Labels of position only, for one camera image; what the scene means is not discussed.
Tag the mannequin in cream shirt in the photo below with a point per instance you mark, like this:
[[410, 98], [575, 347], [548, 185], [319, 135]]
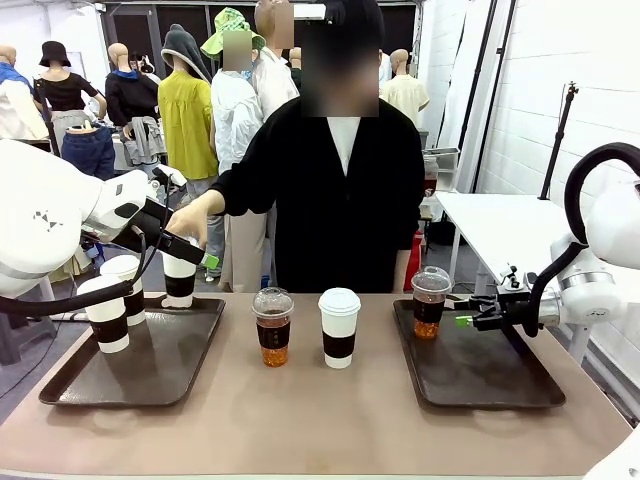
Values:
[[405, 97]]

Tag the black stand pole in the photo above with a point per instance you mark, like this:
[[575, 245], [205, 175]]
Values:
[[47, 120]]

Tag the red bag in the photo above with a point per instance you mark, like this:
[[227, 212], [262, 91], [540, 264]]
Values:
[[416, 250]]

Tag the person's right forearm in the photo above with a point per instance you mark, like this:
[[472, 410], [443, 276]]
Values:
[[212, 201]]

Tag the mannequin torso in jeans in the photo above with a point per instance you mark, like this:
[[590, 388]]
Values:
[[90, 150]]

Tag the clear plastic tea cup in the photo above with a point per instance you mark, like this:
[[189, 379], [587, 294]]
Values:
[[429, 310], [273, 330]]

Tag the brown plastic tray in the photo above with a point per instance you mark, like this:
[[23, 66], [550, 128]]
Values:
[[480, 370], [165, 360]]

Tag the large white table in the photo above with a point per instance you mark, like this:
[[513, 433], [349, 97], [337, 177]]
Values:
[[500, 220]]

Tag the mannequin with black hat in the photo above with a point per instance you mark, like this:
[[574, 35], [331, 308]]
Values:
[[62, 90]]

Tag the gray bin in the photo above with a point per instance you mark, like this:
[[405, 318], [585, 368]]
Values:
[[423, 139]]

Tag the mannequin in yellow top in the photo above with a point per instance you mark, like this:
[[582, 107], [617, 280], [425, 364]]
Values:
[[187, 125]]

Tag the white paper coffee cup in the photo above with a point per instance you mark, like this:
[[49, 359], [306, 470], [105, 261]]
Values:
[[132, 305], [107, 320], [180, 285], [339, 325]]

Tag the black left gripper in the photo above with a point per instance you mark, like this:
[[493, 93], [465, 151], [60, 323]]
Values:
[[145, 225]]

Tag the figure with green hat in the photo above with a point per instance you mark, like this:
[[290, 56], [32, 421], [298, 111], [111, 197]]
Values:
[[232, 115]]

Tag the person's left forearm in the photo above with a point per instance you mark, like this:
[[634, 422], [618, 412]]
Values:
[[403, 272]]

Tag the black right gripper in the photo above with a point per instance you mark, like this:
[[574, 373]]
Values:
[[510, 310]]

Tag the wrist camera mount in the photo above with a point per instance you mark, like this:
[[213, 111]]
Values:
[[170, 176], [515, 277]]

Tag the small white side table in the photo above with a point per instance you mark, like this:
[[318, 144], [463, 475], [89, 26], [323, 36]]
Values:
[[427, 205]]

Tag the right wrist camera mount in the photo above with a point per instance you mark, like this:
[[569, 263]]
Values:
[[515, 277]]

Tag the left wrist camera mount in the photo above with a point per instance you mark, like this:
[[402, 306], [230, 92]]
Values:
[[170, 176]]

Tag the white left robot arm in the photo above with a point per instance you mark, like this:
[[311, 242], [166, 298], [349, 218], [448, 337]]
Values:
[[45, 215]]

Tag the bald mannequin in white shirt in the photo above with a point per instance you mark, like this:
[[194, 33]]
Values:
[[272, 85]]

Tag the black slanted light stand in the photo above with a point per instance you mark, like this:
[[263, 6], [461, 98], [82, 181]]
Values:
[[484, 100]]

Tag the glass jar with red liquid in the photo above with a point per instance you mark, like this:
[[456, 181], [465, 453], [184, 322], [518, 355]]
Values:
[[431, 175]]

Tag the black tripod pole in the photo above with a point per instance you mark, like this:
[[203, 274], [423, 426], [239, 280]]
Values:
[[556, 145]]

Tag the mannequin in blue vest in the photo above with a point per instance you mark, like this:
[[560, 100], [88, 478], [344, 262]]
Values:
[[15, 105]]

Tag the person in black cardigan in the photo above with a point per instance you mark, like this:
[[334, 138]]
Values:
[[325, 210]]

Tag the person's right hand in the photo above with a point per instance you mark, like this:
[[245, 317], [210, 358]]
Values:
[[192, 222]]

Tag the mannequin in black jacket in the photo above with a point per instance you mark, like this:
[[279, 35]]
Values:
[[132, 95]]

